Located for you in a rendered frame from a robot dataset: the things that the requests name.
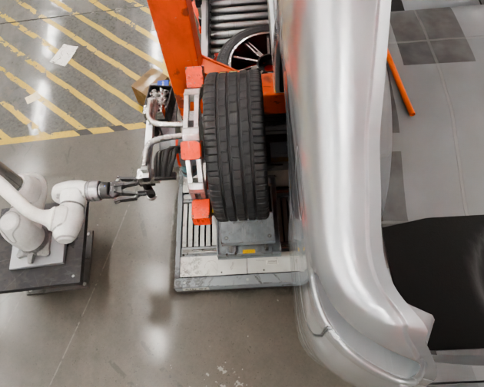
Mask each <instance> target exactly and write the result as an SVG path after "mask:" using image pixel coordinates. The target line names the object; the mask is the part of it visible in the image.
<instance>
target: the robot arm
mask: <svg viewBox="0 0 484 387"><path fill-rule="evenodd" d="M122 181H123V182H127V183H118V182H122ZM137 185H140V187H142V185H141V184H139V182H138V180H137V177H121V176H117V179H116V180H115V181H113V182H101V181H99V180H96V181H83V180H70V181H65V182H61V183H59V184H56V185H54V186H53V188H52V191H51V197H52V199H53V201H55V202H56V203H59V204H60V205H59V206H58V207H52V208H51V209H49V210H44V208H45V202H46V198H47V193H48V187H47V183H46V181H45V178H44V177H43V176H42V175H40V174H37V173H32V172H28V173H24V174H16V173H15V172H14V171H13V170H11V169H10V168H9V167H7V166H6V165H5V164H3V163H2V162H1V161H0V195H1V196H2V197H3V198H4V199H5V200H7V201H8V202H9V203H10V204H11V208H10V210H9V211H8V212H6V213H5V214H4V215H3V216H2V217H1V219H0V233H1V235H2V236H3V237H4V238H5V239H6V240H7V241H8V242H9V243H10V244H11V245H13V246H15V247H17V248H18V252H17V254H16V256H17V258H19V259H21V258H23V257H28V264H33V263H34V261H35V257H37V256H49V255H50V254H51V252H50V247H51V238H52V235H53V237H54V238H55V240H56V241H57V242H59V243H62V244H67V243H72V242H73V241H74V240H75V239H76V238H77V237H78V234H79V233H80V230H81V227H82V224H83V219H84V209H85V206H86V204H87V202H89V201H90V202H92V201H101V200H102V199H111V198H112V199H114V202H115V203H116V204H118V203H121V202H128V201H135V200H138V198H139V197H140V196H147V194H155V191H154V190H138V191H137V192H134V191H125V190H123V189H125V188H127V187H133V186H137ZM119 196H129V197H119ZM42 225H44V226H42Z"/></svg>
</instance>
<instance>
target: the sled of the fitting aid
mask: <svg viewBox="0 0 484 387"><path fill-rule="evenodd" d="M268 178H270V179H271V183H272V187H271V189H272V200H273V220H274V230H275V243H268V244H254V245H239V246H221V232H220V222H219V221H218V220H217V258H218V260H232V259H246V258H261V257H275V256H281V244H280V225H279V216H278V206H277V188H276V177H275V175H268Z"/></svg>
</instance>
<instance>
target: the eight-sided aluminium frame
mask: <svg viewBox="0 0 484 387"><path fill-rule="evenodd" d="M203 91H204V88H189V89H184V121H183V128H182V137H183V141H200V140H201V129H200V118H201V123H202V128H203V130H204V127H203V114H202V113H201V98H202V101H203ZM191 102H194V127H190V121H189V114H190V104H191ZM196 161H197V176H198V178H194V176H193V168H192V160H186V168H187V186H188V191H189V194H190V195H191V198H192V200H197V199H199V197H198V195H197V194H201V197H200V199H210V193H209V190H207V169H206V163H203V164H202V159H200V160H196ZM210 200H211V199H210Z"/></svg>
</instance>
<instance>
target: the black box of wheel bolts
mask: <svg viewBox="0 0 484 387"><path fill-rule="evenodd" d="M152 97H155V98H156V101H157V104H163V105H164V109H165V119H159V121H170V122H171V119H172V115H173V112H174V106H175V102H176V98H175V95H174V91H173V88H172V86H171V85H151V84H150V85H149V88H148V93H147V96H146V99H145V103H144V105H147V99H148V98H152Z"/></svg>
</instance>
